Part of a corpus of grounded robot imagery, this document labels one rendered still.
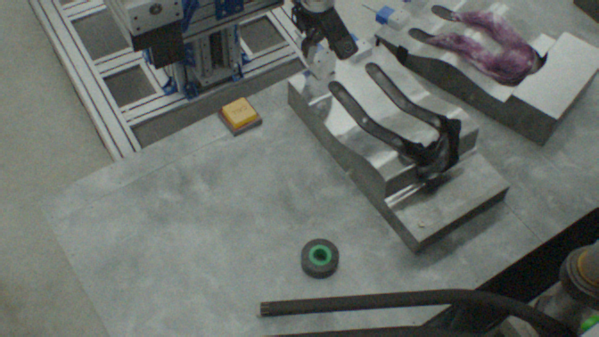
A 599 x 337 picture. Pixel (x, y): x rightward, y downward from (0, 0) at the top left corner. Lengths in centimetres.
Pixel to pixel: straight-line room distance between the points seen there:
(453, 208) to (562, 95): 39
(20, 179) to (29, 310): 51
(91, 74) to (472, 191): 155
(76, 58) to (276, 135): 120
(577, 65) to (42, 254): 176
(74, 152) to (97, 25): 50
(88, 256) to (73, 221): 10
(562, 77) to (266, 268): 83
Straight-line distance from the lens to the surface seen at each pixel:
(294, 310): 145
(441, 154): 163
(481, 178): 164
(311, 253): 151
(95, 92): 262
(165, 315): 151
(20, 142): 285
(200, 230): 158
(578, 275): 137
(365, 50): 175
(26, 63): 310
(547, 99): 176
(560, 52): 187
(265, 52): 267
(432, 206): 157
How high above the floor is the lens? 218
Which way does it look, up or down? 56 degrees down
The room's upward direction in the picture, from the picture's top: 3 degrees clockwise
